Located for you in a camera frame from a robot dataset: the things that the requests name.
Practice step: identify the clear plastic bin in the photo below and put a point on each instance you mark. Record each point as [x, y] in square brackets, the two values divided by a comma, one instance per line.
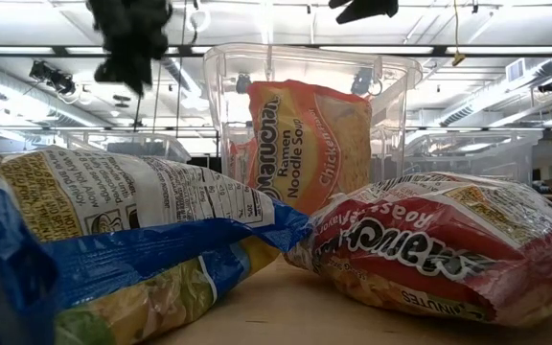
[467, 153]
[127, 144]
[391, 96]

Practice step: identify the orange Maruchan ramen packet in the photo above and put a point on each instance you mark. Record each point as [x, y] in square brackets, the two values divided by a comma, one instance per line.
[305, 144]

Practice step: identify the blue Maruchan ramen packet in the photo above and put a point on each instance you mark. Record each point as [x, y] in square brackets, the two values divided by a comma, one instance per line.
[113, 239]

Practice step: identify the red Maruchan ramen packet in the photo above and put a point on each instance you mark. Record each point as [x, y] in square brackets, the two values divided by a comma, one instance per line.
[424, 239]

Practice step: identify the black ceiling device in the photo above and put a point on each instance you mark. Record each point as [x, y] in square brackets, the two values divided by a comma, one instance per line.
[243, 83]
[363, 81]
[549, 86]

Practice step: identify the black ceiling spotlight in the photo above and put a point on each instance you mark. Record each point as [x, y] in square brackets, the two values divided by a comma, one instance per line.
[53, 77]

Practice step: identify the ceiling vent box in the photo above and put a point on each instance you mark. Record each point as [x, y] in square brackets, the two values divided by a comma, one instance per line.
[515, 70]

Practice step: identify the silver air duct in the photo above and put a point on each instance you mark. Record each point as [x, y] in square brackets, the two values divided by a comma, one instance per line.
[17, 91]
[496, 96]

